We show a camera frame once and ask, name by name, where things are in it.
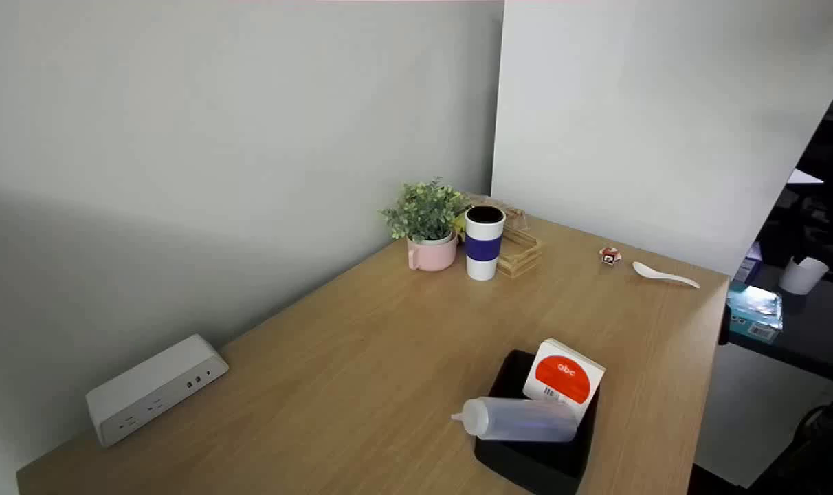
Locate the green plant in pink pot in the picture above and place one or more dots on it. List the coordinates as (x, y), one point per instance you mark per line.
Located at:
(426, 214)

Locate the black square box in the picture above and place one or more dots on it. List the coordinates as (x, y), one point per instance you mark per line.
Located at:
(535, 462)

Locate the white cylindrical container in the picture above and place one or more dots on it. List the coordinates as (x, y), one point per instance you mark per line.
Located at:
(803, 275)

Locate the black side table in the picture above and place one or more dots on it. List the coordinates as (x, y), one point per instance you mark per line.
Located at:
(803, 344)

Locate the small red white candy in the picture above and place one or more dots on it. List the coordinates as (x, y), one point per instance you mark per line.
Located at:
(609, 257)

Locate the white book with red circle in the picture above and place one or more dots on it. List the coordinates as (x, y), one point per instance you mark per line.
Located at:
(567, 378)

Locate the white electronic device box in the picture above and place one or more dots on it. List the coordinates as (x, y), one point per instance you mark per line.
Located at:
(156, 385)

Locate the wooden slat crate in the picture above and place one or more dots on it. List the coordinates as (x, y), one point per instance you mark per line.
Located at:
(523, 253)

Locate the white cup with blue band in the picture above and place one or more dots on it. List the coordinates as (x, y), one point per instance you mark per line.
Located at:
(481, 249)

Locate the teal product box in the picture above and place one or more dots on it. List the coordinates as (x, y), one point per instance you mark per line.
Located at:
(754, 312)

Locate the translucent squeeze sauce bottle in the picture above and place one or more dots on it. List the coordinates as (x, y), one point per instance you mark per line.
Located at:
(521, 422)

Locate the white plastic spoon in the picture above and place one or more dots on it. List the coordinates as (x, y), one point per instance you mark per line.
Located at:
(659, 273)

